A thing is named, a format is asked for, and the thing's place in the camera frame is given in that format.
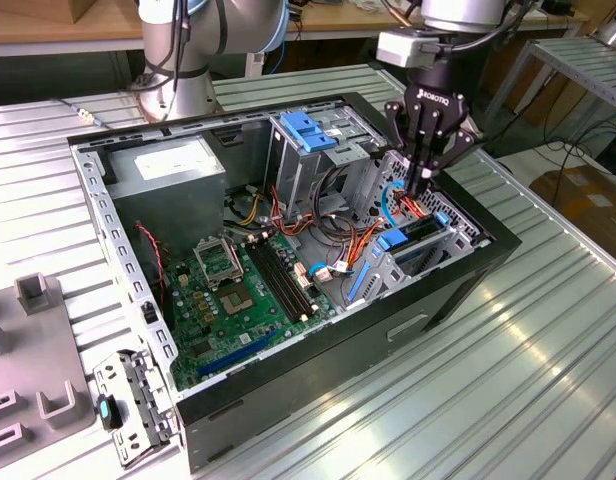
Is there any blue plastic drive latch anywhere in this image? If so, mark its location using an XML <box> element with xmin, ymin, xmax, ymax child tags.
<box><xmin>280</xmin><ymin>112</ymin><xmax>339</xmax><ymax>154</ymax></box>

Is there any wooden desk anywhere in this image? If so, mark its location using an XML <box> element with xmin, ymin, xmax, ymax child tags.
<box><xmin>0</xmin><ymin>0</ymin><xmax>589</xmax><ymax>96</ymax></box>

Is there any white power supply label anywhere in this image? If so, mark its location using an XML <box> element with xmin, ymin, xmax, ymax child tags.
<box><xmin>134</xmin><ymin>144</ymin><xmax>213</xmax><ymax>182</ymax></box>

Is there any hard disk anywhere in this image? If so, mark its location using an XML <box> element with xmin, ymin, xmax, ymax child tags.
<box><xmin>347</xmin><ymin>209</ymin><xmax>452</xmax><ymax>304</ymax></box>

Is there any black latch with blue ring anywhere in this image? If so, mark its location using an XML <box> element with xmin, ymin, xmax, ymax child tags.
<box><xmin>96</xmin><ymin>393</ymin><xmax>124</xmax><ymax>431</ymax></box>

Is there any grey metal slot bracket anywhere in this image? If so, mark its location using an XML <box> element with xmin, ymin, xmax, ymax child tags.
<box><xmin>92</xmin><ymin>349</ymin><xmax>182</xmax><ymax>470</ymax></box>

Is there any grey metal optical drive bay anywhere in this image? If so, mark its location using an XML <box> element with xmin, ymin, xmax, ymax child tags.
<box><xmin>265</xmin><ymin>107</ymin><xmax>389</xmax><ymax>224</ymax></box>

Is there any green motherboard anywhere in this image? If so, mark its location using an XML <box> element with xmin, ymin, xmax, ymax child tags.
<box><xmin>165</xmin><ymin>232</ymin><xmax>339</xmax><ymax>391</ymax></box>

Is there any CPU socket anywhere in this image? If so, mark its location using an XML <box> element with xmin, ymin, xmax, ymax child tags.
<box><xmin>215</xmin><ymin>282</ymin><xmax>259</xmax><ymax>319</ymax></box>

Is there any black sleeved wire bundle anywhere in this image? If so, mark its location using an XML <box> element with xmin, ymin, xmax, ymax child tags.
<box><xmin>310</xmin><ymin>163</ymin><xmax>362</xmax><ymax>239</ymax></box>

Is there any grey metal disk bay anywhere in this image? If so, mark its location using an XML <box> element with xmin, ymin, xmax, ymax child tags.
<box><xmin>340</xmin><ymin>147</ymin><xmax>492</xmax><ymax>311</ymax></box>

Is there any brown cardboard box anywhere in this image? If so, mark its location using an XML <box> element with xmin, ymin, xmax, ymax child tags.
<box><xmin>529</xmin><ymin>167</ymin><xmax>616</xmax><ymax>251</ymax></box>

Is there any orange red power wire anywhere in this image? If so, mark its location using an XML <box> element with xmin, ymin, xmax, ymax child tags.
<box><xmin>393</xmin><ymin>188</ymin><xmax>434</xmax><ymax>219</ymax></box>

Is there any short blue wire white plug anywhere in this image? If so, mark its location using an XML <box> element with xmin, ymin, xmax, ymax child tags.
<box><xmin>307</xmin><ymin>259</ymin><xmax>350</xmax><ymax>284</ymax></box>

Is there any orange red wire bundle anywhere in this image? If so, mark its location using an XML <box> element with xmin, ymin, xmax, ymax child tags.
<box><xmin>268</xmin><ymin>185</ymin><xmax>389</xmax><ymax>274</ymax></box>

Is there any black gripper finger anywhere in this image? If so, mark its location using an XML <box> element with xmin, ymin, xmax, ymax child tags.
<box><xmin>418</xmin><ymin>128</ymin><xmax>486</xmax><ymax>195</ymax></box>
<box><xmin>384</xmin><ymin>101</ymin><xmax>424</xmax><ymax>195</ymax></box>

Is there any black cable with silver plug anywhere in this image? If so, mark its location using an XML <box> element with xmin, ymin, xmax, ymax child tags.
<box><xmin>52</xmin><ymin>0</ymin><xmax>189</xmax><ymax>124</ymax></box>

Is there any grey power supply unit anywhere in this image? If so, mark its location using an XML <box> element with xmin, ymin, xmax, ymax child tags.
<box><xmin>106</xmin><ymin>135</ymin><xmax>228</xmax><ymax>261</ymax></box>

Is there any black open PC case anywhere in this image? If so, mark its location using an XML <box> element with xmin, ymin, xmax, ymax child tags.
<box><xmin>66</xmin><ymin>91</ymin><xmax>523</xmax><ymax>475</ymax></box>

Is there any metal socket cover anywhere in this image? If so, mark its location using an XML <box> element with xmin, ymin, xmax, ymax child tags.
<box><xmin>192</xmin><ymin>237</ymin><xmax>244</xmax><ymax>289</ymax></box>

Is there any metal slat side table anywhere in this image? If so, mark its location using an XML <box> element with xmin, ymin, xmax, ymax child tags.
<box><xmin>482</xmin><ymin>37</ymin><xmax>616</xmax><ymax>146</ymax></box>

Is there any black camera cable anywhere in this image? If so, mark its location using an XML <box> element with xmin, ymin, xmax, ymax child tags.
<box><xmin>434</xmin><ymin>0</ymin><xmax>520</xmax><ymax>52</ymax></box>

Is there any blue expansion slot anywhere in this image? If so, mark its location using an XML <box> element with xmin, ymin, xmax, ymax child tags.
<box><xmin>196</xmin><ymin>327</ymin><xmax>278</xmax><ymax>379</ymax></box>

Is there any yellow black wire bundle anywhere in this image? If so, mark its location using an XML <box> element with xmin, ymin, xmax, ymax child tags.
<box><xmin>235</xmin><ymin>192</ymin><xmax>270</xmax><ymax>227</ymax></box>

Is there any beige motherboard connector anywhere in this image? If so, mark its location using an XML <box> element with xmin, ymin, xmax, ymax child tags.
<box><xmin>293</xmin><ymin>260</ymin><xmax>313</xmax><ymax>290</ymax></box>

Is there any blue data wire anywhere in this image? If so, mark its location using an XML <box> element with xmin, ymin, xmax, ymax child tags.
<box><xmin>380</xmin><ymin>179</ymin><xmax>407</xmax><ymax>229</ymax></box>

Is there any black RAM slot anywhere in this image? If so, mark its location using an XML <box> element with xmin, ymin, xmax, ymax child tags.
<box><xmin>260</xmin><ymin>235</ymin><xmax>314</xmax><ymax>316</ymax></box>
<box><xmin>245</xmin><ymin>239</ymin><xmax>302</xmax><ymax>324</ymax></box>

